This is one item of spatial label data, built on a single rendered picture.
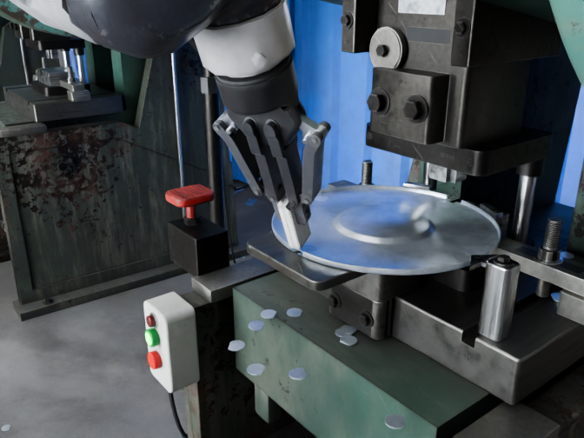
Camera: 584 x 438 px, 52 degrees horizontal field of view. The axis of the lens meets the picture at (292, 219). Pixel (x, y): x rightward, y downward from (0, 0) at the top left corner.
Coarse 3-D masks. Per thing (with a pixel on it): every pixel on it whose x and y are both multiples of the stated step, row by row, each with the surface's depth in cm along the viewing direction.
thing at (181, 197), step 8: (200, 184) 100; (168, 192) 96; (176, 192) 96; (184, 192) 96; (192, 192) 96; (200, 192) 96; (208, 192) 96; (168, 200) 96; (176, 200) 94; (184, 200) 94; (192, 200) 94; (200, 200) 95; (208, 200) 96; (192, 208) 97; (192, 216) 98
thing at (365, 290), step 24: (264, 240) 74; (288, 264) 67; (312, 264) 67; (312, 288) 64; (336, 288) 80; (360, 288) 76; (384, 288) 74; (408, 288) 77; (336, 312) 81; (360, 312) 77; (384, 312) 75; (384, 336) 77
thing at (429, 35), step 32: (384, 0) 75; (416, 0) 71; (448, 0) 67; (384, 32) 74; (416, 32) 72; (448, 32) 68; (384, 64) 76; (416, 64) 73; (448, 64) 69; (512, 64) 72; (384, 96) 74; (416, 96) 70; (448, 96) 70; (480, 96) 70; (512, 96) 74; (384, 128) 76; (416, 128) 71; (448, 128) 71; (480, 128) 72; (512, 128) 76
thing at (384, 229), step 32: (320, 192) 89; (352, 192) 90; (384, 192) 90; (416, 192) 90; (320, 224) 78; (352, 224) 76; (384, 224) 76; (416, 224) 76; (448, 224) 78; (480, 224) 78; (320, 256) 69; (352, 256) 69; (384, 256) 69; (416, 256) 69; (448, 256) 69
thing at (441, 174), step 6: (432, 168) 82; (438, 168) 81; (444, 168) 81; (432, 174) 83; (438, 174) 82; (444, 174) 81; (450, 174) 81; (456, 174) 80; (462, 174) 81; (438, 180) 82; (444, 180) 81; (450, 180) 81; (456, 180) 81; (462, 180) 82
